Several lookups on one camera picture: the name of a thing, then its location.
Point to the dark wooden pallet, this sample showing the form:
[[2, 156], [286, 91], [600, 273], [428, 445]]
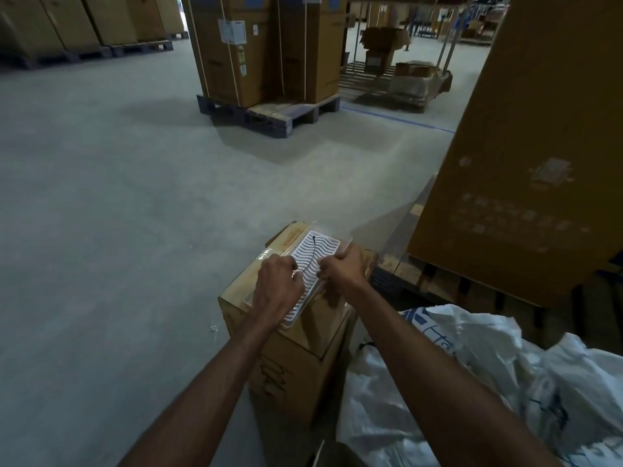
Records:
[[272, 114]]

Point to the person's right forearm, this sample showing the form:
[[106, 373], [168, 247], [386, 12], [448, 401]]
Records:
[[428, 374]]

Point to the person's left hand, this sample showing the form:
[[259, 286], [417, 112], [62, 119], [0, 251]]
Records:
[[275, 291]]

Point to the tall plain cardboard box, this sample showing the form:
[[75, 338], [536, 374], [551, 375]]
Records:
[[525, 116]]

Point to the small cardboard box with handwriting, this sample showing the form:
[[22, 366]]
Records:
[[292, 355]]

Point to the person's left forearm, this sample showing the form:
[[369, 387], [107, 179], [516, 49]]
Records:
[[204, 398]]

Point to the large white woven sack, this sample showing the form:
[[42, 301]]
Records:
[[486, 345]]

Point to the plastic wrapped cardboard boxes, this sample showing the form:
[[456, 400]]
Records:
[[413, 87]]

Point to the clear plastic tray wavy pattern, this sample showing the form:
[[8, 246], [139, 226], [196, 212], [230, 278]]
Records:
[[331, 245]]

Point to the person's right hand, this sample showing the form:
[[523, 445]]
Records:
[[350, 272]]

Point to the low slatted pallet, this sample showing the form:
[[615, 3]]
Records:
[[360, 82]]

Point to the row of tall cardboard boxes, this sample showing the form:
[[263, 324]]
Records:
[[73, 19]]

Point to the black cable tie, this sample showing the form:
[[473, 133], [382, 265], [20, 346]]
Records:
[[316, 245]]

